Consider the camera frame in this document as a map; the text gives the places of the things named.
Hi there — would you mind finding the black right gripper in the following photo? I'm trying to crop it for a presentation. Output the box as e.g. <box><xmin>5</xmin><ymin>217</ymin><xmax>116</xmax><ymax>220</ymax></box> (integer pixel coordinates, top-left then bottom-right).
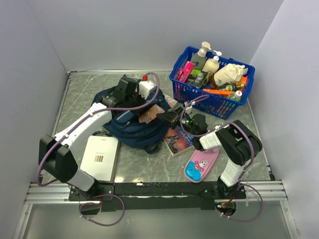
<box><xmin>157</xmin><ymin>107</ymin><xmax>197</xmax><ymax>137</ymax></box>

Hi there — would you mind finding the navy blue student backpack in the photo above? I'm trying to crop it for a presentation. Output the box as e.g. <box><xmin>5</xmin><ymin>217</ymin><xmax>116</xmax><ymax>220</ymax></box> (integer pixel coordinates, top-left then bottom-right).
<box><xmin>91</xmin><ymin>78</ymin><xmax>172</xmax><ymax>154</ymax></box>

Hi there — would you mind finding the brown leather notebook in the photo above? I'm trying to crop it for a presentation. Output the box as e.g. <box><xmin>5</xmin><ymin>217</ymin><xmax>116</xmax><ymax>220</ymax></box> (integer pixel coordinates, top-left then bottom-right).
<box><xmin>139</xmin><ymin>104</ymin><xmax>162</xmax><ymax>124</ymax></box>

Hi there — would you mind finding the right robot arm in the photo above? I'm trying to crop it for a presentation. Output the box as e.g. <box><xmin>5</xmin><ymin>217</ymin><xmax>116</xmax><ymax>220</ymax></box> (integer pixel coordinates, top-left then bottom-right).
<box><xmin>157</xmin><ymin>108</ymin><xmax>263</xmax><ymax>198</ymax></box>

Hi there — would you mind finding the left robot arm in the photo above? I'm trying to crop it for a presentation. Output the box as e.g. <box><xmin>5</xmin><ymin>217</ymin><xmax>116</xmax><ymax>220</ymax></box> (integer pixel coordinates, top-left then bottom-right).
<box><xmin>36</xmin><ymin>76</ymin><xmax>159</xmax><ymax>200</ymax></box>

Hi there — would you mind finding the beige cloth bag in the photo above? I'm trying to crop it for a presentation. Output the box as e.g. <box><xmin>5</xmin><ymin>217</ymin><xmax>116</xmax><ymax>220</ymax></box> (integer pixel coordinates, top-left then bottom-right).
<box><xmin>213</xmin><ymin>64</ymin><xmax>248</xmax><ymax>86</ymax></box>

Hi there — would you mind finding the Little Women floral book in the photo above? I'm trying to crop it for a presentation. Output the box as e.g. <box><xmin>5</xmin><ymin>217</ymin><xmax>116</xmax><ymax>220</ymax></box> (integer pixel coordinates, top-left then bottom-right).
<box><xmin>164</xmin><ymin>95</ymin><xmax>178</xmax><ymax>110</ymax></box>

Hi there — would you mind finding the Jane Eyre blue book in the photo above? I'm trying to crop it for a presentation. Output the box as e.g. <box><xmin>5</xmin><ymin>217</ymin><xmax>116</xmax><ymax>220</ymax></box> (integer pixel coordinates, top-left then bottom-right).
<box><xmin>163</xmin><ymin>126</ymin><xmax>194</xmax><ymax>157</ymax></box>

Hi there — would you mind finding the pink box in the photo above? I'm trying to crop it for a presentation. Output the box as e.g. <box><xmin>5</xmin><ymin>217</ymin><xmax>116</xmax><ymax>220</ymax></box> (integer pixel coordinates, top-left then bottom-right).
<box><xmin>177</xmin><ymin>61</ymin><xmax>194</xmax><ymax>83</ymax></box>

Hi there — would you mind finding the black green box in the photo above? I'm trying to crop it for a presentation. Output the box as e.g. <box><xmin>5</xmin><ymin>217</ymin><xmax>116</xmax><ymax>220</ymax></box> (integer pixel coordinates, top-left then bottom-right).
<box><xmin>186</xmin><ymin>70</ymin><xmax>210</xmax><ymax>89</ymax></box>

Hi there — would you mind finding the pink cartoon pencil case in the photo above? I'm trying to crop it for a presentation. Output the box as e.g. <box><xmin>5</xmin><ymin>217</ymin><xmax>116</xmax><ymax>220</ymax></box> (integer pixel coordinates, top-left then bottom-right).
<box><xmin>184</xmin><ymin>147</ymin><xmax>219</xmax><ymax>183</ymax></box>

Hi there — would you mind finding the blue plastic basket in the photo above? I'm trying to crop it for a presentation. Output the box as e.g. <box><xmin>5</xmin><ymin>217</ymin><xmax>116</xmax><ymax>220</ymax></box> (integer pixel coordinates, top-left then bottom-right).
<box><xmin>169</xmin><ymin>46</ymin><xmax>255</xmax><ymax>120</ymax></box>

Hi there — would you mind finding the grey-green pump bottle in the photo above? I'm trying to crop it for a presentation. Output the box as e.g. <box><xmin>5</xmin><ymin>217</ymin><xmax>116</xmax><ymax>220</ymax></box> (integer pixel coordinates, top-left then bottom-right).
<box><xmin>190</xmin><ymin>41</ymin><xmax>211</xmax><ymax>70</ymax></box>

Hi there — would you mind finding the cream pump bottle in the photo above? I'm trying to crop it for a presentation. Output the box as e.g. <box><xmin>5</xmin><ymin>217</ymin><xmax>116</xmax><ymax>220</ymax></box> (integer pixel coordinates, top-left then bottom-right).
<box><xmin>202</xmin><ymin>50</ymin><xmax>222</xmax><ymax>76</ymax></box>

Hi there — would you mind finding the green drink bottle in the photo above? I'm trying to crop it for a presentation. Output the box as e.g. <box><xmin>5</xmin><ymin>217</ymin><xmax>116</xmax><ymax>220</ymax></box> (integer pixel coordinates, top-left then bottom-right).
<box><xmin>227</xmin><ymin>91</ymin><xmax>243</xmax><ymax>102</ymax></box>

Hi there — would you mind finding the white notebook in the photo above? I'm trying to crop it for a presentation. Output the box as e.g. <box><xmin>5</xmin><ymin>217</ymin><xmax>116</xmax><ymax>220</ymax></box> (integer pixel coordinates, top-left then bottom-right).
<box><xmin>80</xmin><ymin>135</ymin><xmax>120</xmax><ymax>182</ymax></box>

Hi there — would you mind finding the dark glass bottle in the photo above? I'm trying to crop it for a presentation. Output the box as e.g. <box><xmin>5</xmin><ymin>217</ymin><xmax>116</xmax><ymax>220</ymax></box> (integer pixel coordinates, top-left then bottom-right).
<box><xmin>215</xmin><ymin>83</ymin><xmax>245</xmax><ymax>91</ymax></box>

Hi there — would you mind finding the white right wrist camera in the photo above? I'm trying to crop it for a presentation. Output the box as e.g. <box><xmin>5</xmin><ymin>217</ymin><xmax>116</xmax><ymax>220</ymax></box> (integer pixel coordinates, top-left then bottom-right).
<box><xmin>184</xmin><ymin>102</ymin><xmax>195</xmax><ymax>114</ymax></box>

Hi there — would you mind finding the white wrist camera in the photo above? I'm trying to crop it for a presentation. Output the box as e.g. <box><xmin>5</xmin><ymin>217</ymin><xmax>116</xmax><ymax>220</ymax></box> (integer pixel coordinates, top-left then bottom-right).
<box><xmin>184</xmin><ymin>102</ymin><xmax>195</xmax><ymax>114</ymax></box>
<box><xmin>139</xmin><ymin>75</ymin><xmax>155</xmax><ymax>100</ymax></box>

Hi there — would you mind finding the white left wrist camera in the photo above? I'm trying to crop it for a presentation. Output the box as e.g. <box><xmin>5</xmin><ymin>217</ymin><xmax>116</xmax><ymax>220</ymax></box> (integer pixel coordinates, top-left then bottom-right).
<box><xmin>139</xmin><ymin>75</ymin><xmax>155</xmax><ymax>100</ymax></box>

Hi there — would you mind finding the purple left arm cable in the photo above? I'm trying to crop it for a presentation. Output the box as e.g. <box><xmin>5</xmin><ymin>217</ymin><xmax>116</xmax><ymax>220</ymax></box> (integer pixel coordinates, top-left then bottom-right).
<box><xmin>36</xmin><ymin>72</ymin><xmax>160</xmax><ymax>227</ymax></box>

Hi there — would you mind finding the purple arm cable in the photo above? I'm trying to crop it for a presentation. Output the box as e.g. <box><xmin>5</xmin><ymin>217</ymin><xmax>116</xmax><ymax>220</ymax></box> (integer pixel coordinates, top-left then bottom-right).
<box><xmin>36</xmin><ymin>72</ymin><xmax>160</xmax><ymax>227</ymax></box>
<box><xmin>179</xmin><ymin>94</ymin><xmax>264</xmax><ymax>222</ymax></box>

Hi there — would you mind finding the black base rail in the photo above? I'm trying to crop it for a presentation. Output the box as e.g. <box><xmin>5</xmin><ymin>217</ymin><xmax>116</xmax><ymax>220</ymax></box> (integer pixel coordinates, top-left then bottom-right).
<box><xmin>69</xmin><ymin>181</ymin><xmax>246</xmax><ymax>212</ymax></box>

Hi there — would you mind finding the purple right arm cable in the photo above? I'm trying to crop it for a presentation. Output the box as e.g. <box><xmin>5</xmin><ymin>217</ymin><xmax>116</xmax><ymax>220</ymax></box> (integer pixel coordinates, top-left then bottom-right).
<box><xmin>179</xmin><ymin>94</ymin><xmax>264</xmax><ymax>222</ymax></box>

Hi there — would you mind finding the aluminium frame rail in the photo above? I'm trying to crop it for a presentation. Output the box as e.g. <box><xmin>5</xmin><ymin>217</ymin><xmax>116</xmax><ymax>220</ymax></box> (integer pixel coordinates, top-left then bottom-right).
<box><xmin>24</xmin><ymin>181</ymin><xmax>288</xmax><ymax>205</ymax></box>

